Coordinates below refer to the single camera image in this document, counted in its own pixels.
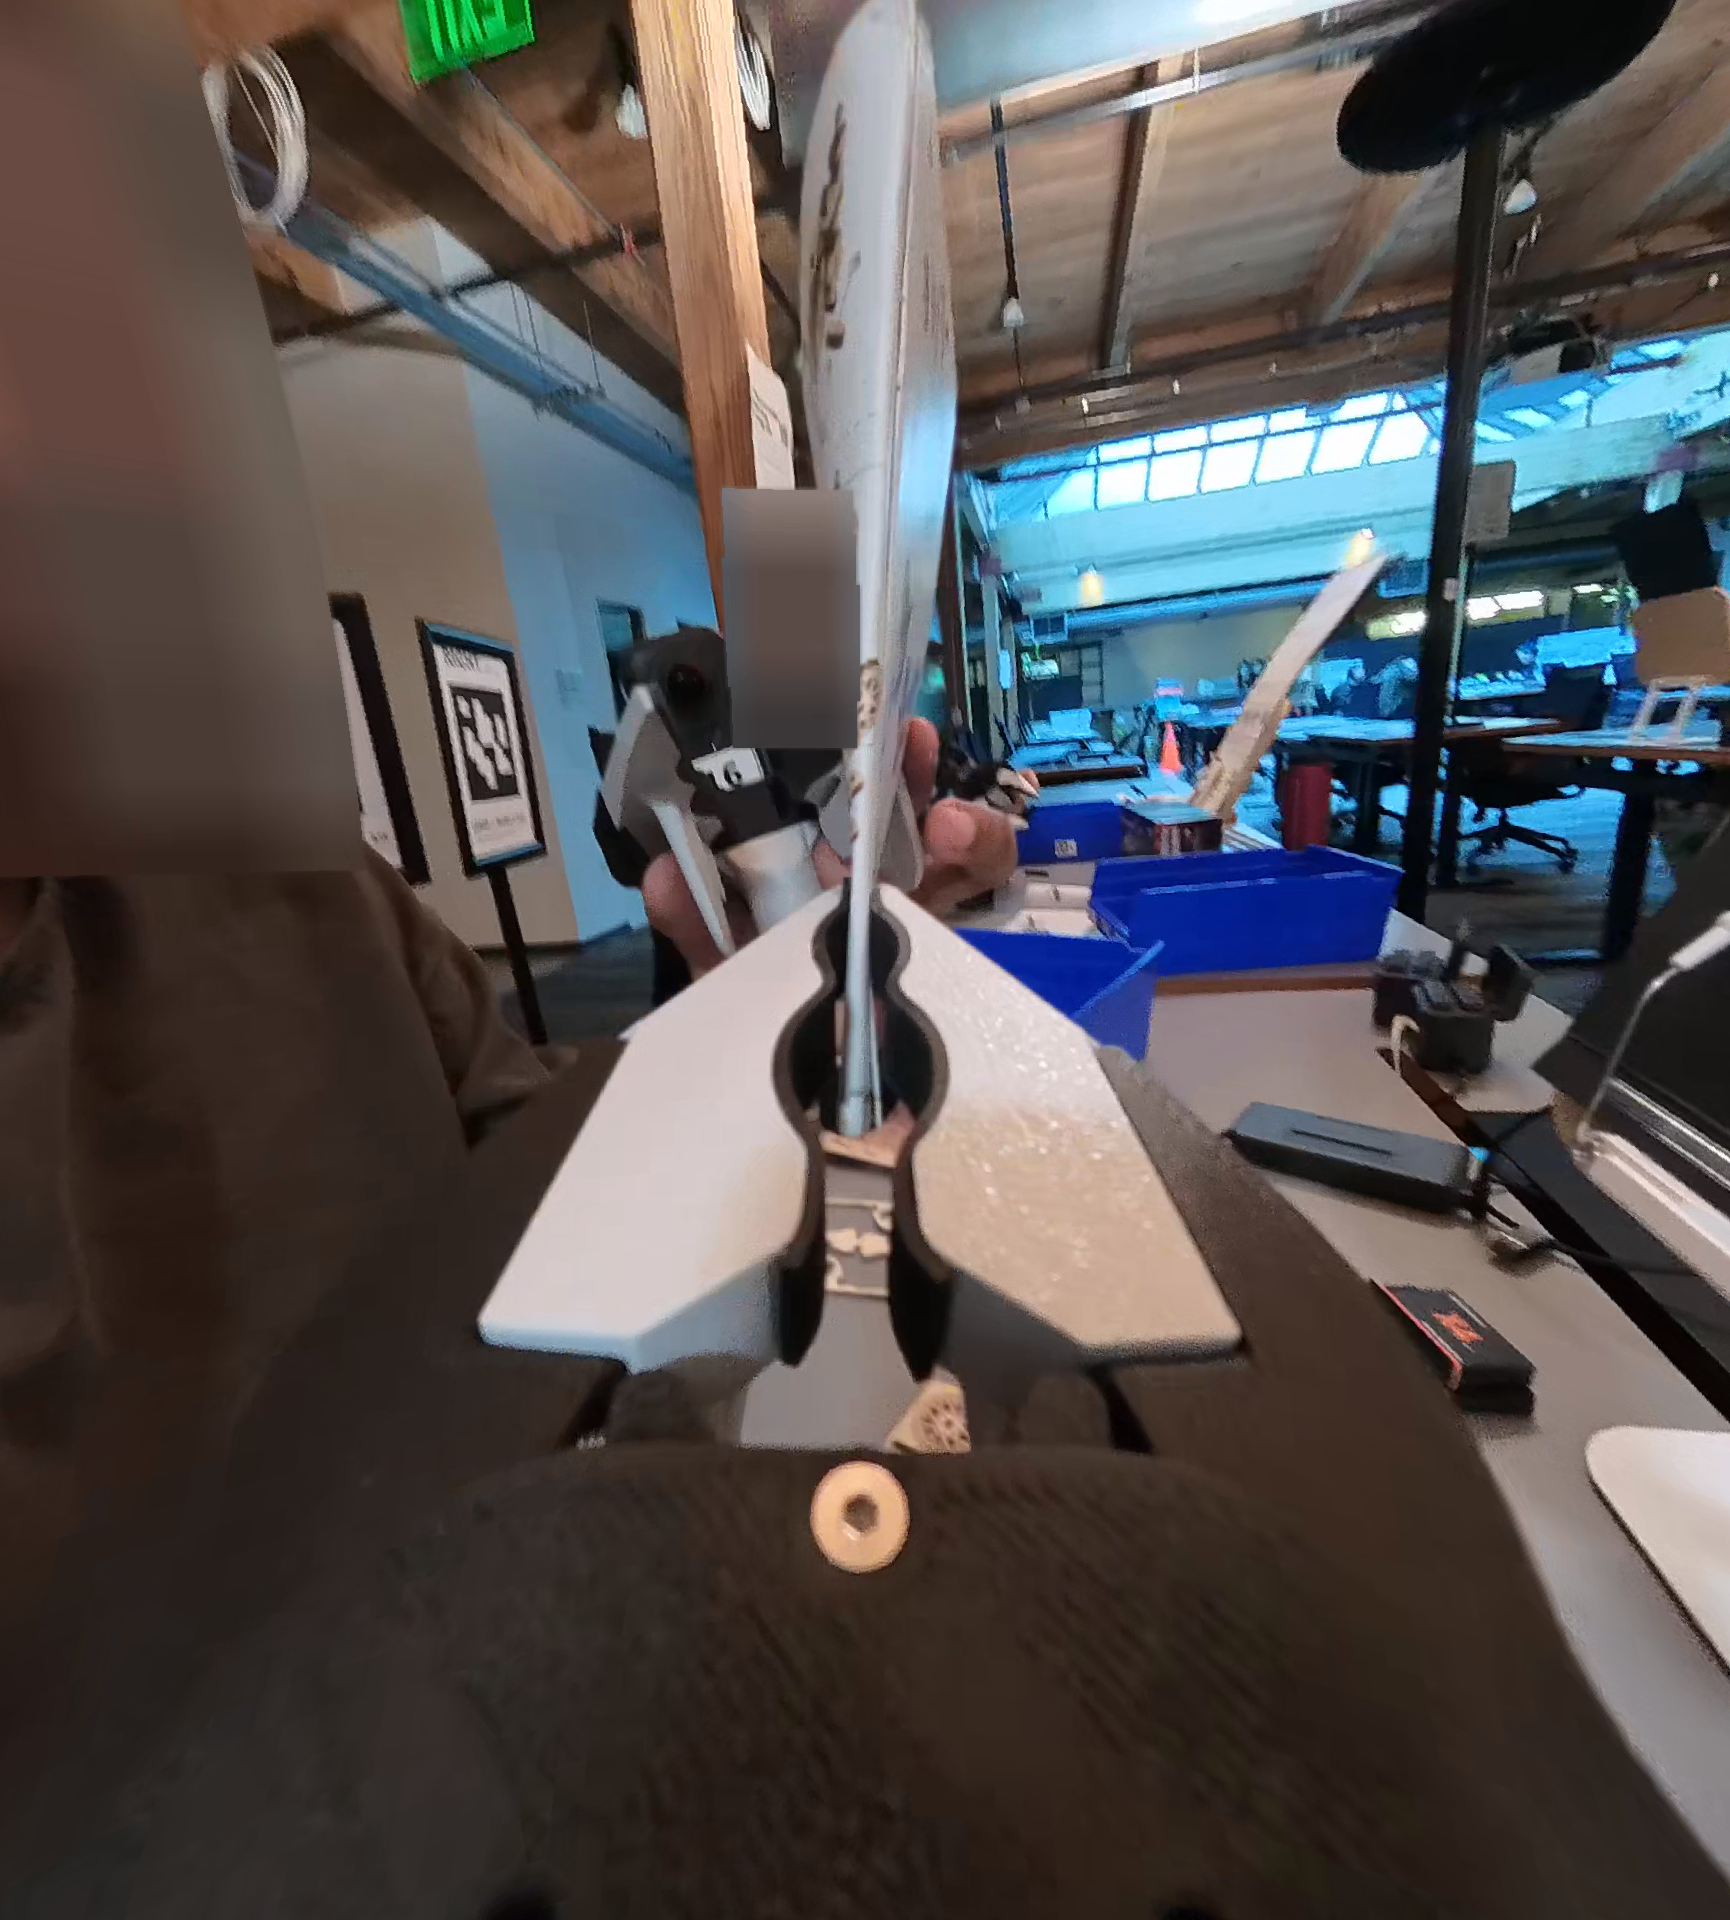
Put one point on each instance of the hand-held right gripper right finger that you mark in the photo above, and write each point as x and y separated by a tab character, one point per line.
1061	1202

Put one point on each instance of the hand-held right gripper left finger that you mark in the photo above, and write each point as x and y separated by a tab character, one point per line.
655	1202

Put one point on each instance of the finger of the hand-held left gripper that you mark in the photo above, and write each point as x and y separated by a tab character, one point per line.
663	811
866	833

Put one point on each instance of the instruction booklet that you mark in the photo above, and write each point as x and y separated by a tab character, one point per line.
881	374

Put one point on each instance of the grey desk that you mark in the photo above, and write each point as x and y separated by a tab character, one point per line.
1256	1052

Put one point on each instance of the person's left hand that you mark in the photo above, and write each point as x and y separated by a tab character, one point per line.
970	849

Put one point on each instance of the labelled blue plastic bin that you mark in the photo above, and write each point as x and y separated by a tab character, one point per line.
1076	824

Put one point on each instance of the small blue plastic bin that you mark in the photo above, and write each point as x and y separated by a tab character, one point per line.
1091	976

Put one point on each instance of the black flat battery pack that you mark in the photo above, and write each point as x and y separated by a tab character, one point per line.
1347	1156

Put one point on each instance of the dark printed box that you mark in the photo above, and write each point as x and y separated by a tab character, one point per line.
1172	827

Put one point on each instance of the large blue plastic bin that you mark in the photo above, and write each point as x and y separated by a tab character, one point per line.
1241	917

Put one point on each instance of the black box with orange stripe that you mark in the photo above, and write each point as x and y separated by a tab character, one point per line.
1459	1343

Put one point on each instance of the black battery charging case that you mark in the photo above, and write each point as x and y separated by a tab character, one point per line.
1453	1006

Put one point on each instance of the red water bottle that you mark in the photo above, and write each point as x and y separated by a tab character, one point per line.
1312	808

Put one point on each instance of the person's brown shirt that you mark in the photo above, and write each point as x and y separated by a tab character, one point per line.
205	1202

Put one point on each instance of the leaning printed wooden board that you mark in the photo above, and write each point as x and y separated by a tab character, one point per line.
1303	659

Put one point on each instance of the green exit sign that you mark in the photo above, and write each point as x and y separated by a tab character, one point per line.
469	35

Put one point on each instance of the metal rod with white tip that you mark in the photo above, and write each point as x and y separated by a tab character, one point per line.
1719	934

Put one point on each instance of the tan board on white stand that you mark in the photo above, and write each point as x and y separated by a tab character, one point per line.
1688	640

